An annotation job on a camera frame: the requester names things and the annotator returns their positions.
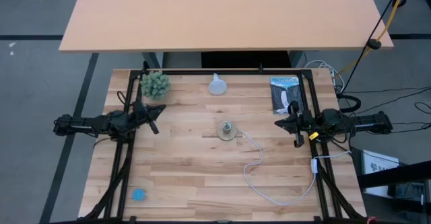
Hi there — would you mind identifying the black panel under desk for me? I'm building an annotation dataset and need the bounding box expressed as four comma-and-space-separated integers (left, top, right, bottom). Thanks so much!
201, 51, 292, 69

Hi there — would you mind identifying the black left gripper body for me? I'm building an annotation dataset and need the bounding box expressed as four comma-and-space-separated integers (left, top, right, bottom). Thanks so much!
132, 100, 160, 135

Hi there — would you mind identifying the wooden lamp base metal socket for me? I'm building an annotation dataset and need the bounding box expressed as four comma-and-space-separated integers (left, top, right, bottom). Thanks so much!
215, 120, 238, 141

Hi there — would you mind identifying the thin black floor cable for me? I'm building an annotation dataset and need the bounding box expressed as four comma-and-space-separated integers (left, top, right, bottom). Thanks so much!
343, 86, 431, 96
390, 122, 431, 135
414, 101, 431, 115

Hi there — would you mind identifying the black metal table frame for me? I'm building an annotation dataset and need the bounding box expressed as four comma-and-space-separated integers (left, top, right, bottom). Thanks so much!
77, 61, 371, 224

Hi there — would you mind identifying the white reflector lightbulb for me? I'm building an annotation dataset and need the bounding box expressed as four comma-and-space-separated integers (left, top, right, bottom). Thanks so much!
207, 73, 228, 96

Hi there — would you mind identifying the orange desk top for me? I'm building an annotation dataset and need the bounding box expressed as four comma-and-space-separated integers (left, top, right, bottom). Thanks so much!
59, 0, 394, 52

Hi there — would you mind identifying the white cable bundle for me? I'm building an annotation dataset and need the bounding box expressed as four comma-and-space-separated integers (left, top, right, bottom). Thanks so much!
304, 59, 346, 92

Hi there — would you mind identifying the green succulent in patterned pot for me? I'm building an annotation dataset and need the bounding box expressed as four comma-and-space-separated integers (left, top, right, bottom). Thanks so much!
139, 70, 172, 101

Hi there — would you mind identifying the grey desk leg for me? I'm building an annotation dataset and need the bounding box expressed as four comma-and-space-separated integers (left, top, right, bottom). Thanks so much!
288, 51, 304, 69
141, 51, 164, 71

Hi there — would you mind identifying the white printed box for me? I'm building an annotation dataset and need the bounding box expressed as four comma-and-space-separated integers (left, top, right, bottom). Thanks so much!
362, 149, 400, 196

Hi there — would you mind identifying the black metal beam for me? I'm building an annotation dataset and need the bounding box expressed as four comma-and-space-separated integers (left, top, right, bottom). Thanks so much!
358, 159, 431, 190

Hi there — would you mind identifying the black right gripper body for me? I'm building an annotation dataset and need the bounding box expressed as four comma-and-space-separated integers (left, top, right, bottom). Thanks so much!
288, 100, 318, 149

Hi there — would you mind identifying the blue round disc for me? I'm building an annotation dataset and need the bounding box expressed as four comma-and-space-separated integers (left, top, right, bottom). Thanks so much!
131, 187, 147, 202

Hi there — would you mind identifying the yellow cable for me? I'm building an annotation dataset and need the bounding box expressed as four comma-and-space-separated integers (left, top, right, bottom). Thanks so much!
338, 0, 412, 76

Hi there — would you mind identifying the dark grey equipment box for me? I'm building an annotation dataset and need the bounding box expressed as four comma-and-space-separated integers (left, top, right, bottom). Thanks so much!
387, 182, 431, 215

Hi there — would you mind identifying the white lamp cord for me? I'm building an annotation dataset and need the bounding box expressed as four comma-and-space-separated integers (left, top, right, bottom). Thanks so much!
236, 129, 352, 207

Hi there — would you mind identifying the black slanted cable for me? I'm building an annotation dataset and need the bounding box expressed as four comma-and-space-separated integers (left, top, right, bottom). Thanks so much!
340, 0, 405, 94

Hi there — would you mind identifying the waterfall picture postcard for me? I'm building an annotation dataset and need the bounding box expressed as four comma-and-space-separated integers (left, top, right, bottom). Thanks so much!
269, 77, 306, 114

